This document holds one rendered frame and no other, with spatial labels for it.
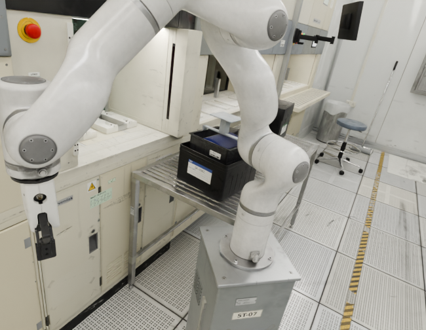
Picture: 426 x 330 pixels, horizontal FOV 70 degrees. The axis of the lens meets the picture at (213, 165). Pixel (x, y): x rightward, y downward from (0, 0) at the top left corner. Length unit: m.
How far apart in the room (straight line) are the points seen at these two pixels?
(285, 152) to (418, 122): 4.69
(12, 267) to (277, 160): 1.00
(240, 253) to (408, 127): 4.65
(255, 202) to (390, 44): 4.62
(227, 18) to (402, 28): 4.83
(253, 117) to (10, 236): 0.91
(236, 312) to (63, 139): 0.80
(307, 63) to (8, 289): 3.89
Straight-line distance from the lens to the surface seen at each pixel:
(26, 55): 1.08
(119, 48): 0.54
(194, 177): 1.36
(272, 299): 1.10
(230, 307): 1.06
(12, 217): 1.22
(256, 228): 0.96
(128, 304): 1.88
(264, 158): 0.84
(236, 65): 0.73
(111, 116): 1.77
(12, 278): 1.37
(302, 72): 4.35
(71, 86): 0.48
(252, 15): 0.60
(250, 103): 0.74
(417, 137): 5.48
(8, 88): 0.54
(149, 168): 1.51
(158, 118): 1.68
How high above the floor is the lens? 1.45
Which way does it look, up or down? 25 degrees down
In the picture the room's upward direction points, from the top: 9 degrees clockwise
